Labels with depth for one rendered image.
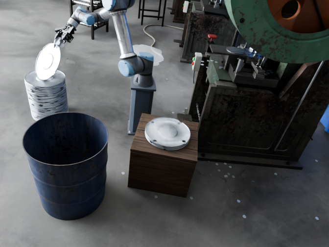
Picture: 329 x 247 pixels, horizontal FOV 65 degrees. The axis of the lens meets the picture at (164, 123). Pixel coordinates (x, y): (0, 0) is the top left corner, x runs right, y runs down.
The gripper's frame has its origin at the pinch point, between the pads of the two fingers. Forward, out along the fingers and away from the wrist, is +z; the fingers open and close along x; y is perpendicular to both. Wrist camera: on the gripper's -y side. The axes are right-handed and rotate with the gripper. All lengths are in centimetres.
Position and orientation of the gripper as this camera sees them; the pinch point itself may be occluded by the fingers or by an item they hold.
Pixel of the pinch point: (55, 46)
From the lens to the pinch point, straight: 221.0
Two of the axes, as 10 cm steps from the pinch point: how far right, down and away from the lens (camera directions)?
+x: 3.6, 2.7, 8.9
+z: -5.4, 8.4, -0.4
